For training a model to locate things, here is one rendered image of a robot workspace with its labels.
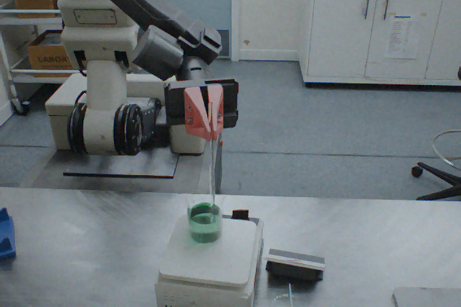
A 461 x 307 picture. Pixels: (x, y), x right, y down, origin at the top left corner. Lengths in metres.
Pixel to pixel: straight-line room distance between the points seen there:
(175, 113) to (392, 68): 2.65
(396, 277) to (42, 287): 0.54
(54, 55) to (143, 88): 1.12
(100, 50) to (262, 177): 1.11
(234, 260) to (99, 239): 0.28
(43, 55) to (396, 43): 2.24
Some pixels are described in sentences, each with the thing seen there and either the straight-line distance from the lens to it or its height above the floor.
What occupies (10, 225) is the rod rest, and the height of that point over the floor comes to 0.76.
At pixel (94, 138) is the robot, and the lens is 1.41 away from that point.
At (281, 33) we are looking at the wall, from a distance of 3.57.
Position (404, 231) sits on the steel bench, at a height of 0.75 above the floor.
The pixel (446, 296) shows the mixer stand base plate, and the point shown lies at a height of 0.76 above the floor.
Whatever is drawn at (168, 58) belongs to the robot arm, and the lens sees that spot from 0.65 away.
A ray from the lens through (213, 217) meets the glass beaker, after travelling 0.59.
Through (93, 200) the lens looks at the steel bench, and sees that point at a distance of 0.88.
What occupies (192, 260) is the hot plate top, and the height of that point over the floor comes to 0.84.
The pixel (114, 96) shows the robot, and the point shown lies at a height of 0.69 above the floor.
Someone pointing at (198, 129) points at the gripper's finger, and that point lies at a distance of 0.57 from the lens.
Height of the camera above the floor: 1.28
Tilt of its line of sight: 30 degrees down
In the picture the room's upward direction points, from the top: straight up
